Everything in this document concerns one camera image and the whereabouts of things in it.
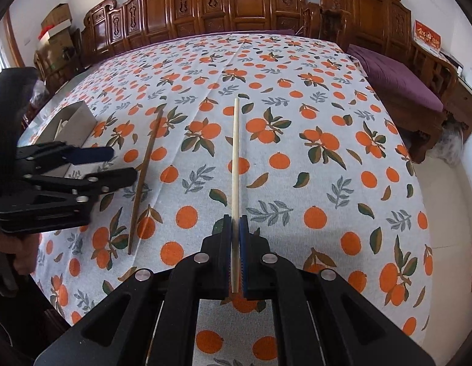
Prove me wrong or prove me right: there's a light bamboo chopstick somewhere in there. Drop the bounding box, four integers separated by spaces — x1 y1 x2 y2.
229 98 241 294

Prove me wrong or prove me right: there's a person's left hand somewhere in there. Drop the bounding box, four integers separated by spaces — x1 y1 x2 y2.
0 232 41 276

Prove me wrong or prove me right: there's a red gift box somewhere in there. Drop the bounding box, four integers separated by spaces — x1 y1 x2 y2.
412 20 442 51

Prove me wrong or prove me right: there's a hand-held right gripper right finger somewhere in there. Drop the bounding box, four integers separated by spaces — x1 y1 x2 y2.
238 214 437 366

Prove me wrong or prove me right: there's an orange print tablecloth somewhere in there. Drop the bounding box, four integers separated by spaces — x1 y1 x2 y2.
19 32 435 366

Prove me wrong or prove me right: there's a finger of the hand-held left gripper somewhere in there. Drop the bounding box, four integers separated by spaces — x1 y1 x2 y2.
0 167 138 234
16 141 115 175

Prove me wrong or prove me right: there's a grey plastic bag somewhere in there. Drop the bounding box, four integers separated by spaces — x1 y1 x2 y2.
438 126 472 167

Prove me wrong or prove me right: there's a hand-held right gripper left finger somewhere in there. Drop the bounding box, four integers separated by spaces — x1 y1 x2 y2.
34 214 234 366

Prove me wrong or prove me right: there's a red and white box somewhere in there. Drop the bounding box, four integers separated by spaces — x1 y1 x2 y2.
38 23 73 43

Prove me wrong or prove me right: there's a purple seat cushion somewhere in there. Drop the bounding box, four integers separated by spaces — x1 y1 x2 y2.
236 28 298 39
346 44 445 113

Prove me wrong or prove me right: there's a dark wooden side cabinet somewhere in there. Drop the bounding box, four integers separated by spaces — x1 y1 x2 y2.
33 28 84 93

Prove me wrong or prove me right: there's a grey cardboard box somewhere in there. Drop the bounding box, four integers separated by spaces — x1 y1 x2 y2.
30 100 98 179

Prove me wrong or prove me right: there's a brown cardboard box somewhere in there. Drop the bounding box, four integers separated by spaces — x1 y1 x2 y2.
41 4 73 28

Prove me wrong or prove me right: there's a brown wooden chopstick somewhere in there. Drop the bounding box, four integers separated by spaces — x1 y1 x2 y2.
127 104 166 255

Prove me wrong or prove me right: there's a carved wooden sofa with armrest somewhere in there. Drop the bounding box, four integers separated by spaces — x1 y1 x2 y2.
319 0 472 164

